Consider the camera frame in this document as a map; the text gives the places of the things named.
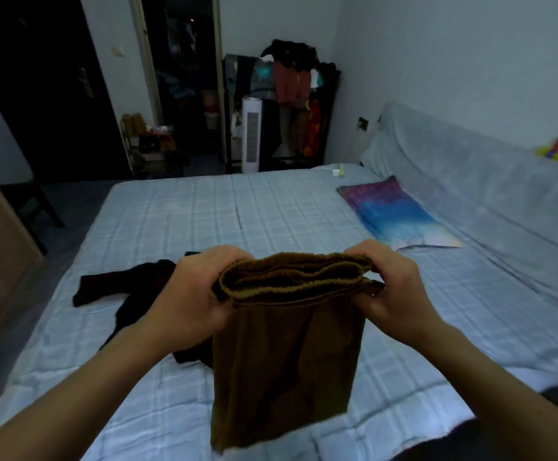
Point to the person's left thumb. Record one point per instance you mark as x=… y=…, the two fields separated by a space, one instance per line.
x=221 y=309

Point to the dark wooden stool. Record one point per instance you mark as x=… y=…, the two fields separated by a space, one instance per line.
x=29 y=206

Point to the person's left hand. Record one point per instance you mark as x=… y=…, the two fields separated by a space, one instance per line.
x=190 y=302

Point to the pile of hanging clothes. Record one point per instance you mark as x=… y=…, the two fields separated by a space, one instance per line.
x=288 y=86

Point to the brown trousers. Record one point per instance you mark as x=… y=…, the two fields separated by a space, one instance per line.
x=283 y=355

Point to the person's left forearm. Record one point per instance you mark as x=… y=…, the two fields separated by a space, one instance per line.
x=67 y=398

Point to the dark wooden door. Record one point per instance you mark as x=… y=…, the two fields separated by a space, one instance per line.
x=48 y=86

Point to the person's right hand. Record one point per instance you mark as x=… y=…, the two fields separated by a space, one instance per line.
x=396 y=295

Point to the grey padded headboard cover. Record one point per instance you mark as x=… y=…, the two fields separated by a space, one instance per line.
x=490 y=182

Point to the wall socket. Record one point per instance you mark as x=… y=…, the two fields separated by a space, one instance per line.
x=363 y=123

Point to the black clothes rack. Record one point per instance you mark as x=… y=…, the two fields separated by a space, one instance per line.
x=327 y=119

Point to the white tower fan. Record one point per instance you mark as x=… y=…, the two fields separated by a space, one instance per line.
x=251 y=134

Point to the small white tube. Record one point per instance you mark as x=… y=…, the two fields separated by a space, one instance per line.
x=337 y=171

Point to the person's right forearm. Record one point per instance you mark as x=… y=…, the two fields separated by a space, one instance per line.
x=499 y=398

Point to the purple and blue pillow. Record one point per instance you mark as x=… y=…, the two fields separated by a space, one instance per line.
x=394 y=213

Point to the black garment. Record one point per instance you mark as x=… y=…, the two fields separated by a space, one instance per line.
x=135 y=292

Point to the yellow and red toy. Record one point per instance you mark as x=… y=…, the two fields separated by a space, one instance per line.
x=553 y=149

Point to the small cluttered shelf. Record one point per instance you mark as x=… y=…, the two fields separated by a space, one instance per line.
x=151 y=146

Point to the blue checked bed sheet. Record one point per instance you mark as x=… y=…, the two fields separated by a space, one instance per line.
x=269 y=244

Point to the person's right thumb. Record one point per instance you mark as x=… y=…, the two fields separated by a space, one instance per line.
x=370 y=304

